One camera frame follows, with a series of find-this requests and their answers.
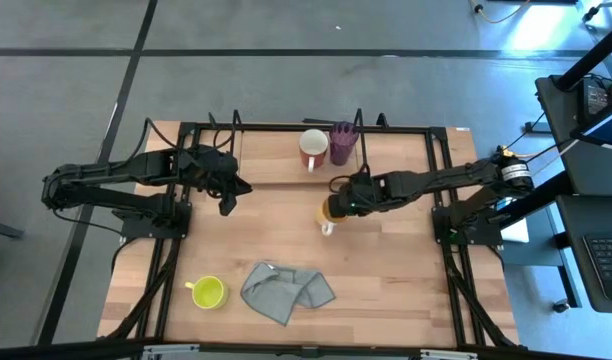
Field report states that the orange mug white handle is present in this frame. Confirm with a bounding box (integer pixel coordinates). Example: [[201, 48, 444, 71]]
[[314, 194, 350, 237]]

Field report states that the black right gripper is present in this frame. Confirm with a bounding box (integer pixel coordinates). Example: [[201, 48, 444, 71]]
[[327, 172, 387, 220]]

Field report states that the black camera rig beam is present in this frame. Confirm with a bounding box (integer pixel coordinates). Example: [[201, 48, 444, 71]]
[[0, 338, 612, 360]]

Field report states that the wooden shelf black frame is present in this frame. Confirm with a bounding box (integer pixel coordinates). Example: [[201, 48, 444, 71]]
[[228, 108, 390, 190]]

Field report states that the yellow extension cable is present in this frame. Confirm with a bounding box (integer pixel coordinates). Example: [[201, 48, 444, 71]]
[[467, 0, 532, 25]]

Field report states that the orange power plug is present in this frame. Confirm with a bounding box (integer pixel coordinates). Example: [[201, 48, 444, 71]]
[[495, 144, 537, 161]]

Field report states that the black table frame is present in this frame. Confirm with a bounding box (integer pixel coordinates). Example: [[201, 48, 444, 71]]
[[98, 118, 520, 350]]

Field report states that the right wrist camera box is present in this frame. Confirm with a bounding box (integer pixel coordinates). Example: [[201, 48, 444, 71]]
[[353, 163, 373, 187]]

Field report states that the black diagonal post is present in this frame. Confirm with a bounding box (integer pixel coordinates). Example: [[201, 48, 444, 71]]
[[555, 18, 612, 92]]

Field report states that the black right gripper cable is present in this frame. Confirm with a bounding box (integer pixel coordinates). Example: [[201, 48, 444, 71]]
[[327, 174, 358, 195]]

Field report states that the purple plastic tumbler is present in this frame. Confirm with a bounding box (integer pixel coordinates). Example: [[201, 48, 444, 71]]
[[328, 121, 360, 167]]

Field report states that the black desk with keyboard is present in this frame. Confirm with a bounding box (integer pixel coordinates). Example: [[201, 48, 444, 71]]
[[555, 193, 612, 315]]

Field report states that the black diagonal beam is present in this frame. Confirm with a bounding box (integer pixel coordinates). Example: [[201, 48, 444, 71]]
[[488, 172, 575, 226]]

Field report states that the black keyboard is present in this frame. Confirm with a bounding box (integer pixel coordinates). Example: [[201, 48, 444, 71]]
[[582, 232, 612, 304]]

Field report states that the black monitor blue screen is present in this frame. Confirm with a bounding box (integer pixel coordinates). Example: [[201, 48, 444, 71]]
[[569, 94, 612, 151]]

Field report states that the black power adapter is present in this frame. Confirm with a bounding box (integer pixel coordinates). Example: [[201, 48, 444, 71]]
[[580, 77, 612, 119]]

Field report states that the grey knitted cloth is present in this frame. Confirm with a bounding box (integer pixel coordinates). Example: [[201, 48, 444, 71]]
[[240, 261, 337, 327]]

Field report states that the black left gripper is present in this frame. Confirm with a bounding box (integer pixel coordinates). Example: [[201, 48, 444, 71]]
[[178, 145, 254, 217]]

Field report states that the red mug white inside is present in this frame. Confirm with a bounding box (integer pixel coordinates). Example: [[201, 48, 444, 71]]
[[298, 128, 330, 174]]

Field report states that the grey furniture leg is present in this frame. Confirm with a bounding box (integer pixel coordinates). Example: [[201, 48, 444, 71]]
[[0, 218, 26, 241]]

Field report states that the black desk with monitor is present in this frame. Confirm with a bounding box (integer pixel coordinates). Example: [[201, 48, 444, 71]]
[[534, 73, 612, 197]]

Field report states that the yellow-green mug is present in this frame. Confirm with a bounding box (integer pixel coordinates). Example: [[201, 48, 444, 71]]
[[184, 275, 230, 310]]

